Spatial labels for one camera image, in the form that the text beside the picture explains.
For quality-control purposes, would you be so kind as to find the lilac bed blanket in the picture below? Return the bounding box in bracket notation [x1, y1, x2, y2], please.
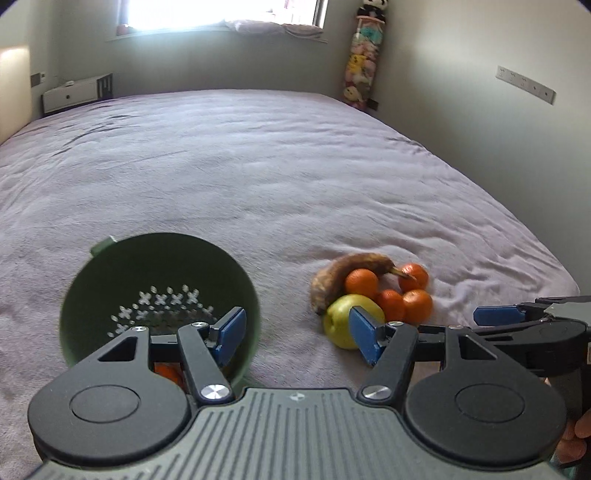
[0, 89, 581, 480]

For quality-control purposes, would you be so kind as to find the pink windowsill cushion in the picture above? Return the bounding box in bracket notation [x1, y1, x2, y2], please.
[225, 20, 325, 40]

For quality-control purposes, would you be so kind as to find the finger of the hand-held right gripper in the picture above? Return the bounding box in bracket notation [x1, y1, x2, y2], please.
[468, 320, 551, 366]
[474, 305, 546, 326]

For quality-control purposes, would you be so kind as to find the beige padded headboard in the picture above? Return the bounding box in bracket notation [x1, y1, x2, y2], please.
[0, 46, 33, 145]

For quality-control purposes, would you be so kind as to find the white nightstand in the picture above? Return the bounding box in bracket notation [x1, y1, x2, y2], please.
[42, 73, 115, 116]

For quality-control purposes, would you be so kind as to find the orange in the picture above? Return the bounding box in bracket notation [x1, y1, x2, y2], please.
[345, 268, 380, 300]
[398, 263, 430, 293]
[403, 289, 434, 325]
[375, 289, 407, 323]
[154, 364, 185, 387]

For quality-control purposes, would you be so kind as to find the window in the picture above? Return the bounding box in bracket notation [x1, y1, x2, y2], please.
[124, 0, 326, 29]

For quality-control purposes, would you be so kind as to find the green apple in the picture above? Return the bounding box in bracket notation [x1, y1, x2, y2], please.
[322, 294, 387, 350]

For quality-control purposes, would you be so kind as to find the white wall socket strip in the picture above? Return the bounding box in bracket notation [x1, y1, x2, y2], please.
[496, 65, 557, 106]

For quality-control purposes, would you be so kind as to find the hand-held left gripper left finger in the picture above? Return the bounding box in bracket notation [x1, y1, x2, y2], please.
[78, 306, 249, 404]

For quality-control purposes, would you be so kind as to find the green colander basket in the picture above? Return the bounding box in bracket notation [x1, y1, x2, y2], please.
[60, 233, 260, 394]

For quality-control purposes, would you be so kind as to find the person's right hand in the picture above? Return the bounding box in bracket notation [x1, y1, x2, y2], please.
[556, 408, 591, 468]

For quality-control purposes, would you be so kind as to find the hanging plush toy organizer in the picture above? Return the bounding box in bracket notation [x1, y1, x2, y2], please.
[342, 14, 387, 110]

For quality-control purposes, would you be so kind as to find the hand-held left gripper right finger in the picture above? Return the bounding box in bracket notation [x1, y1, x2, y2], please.
[348, 306, 512, 404]

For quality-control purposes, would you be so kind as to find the overripe brown banana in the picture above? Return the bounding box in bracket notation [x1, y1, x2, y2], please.
[310, 253, 416, 317]

